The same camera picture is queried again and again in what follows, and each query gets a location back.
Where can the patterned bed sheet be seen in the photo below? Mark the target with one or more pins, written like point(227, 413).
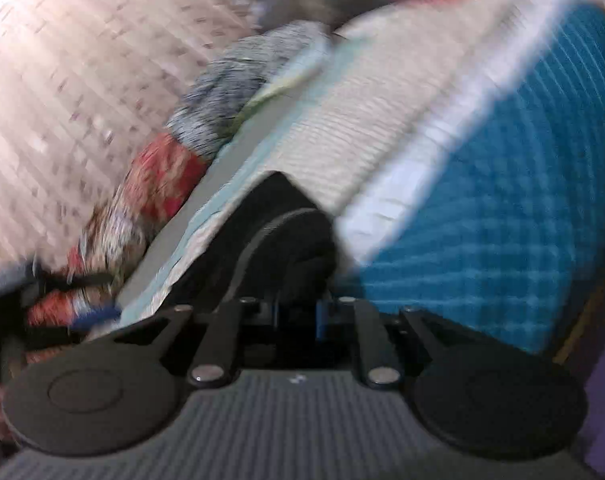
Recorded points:
point(458, 146)

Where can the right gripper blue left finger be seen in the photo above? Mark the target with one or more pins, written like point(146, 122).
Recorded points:
point(241, 335)

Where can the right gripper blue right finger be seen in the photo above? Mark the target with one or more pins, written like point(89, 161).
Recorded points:
point(376, 364)

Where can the red floral patchwork quilt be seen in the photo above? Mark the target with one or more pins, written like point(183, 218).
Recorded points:
point(162, 176)

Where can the black pants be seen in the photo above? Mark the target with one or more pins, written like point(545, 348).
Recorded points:
point(276, 245)

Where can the beige leaf print curtain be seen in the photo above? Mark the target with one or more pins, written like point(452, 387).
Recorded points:
point(84, 84)

